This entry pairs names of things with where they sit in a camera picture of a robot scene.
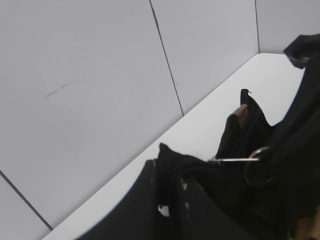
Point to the black tote bag tan handles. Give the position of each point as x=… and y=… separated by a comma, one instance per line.
x=266, y=178

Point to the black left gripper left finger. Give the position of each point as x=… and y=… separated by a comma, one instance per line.
x=135, y=216

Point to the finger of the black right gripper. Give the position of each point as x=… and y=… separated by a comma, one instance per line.
x=301, y=50

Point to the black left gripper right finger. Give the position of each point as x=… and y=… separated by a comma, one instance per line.
x=197, y=217

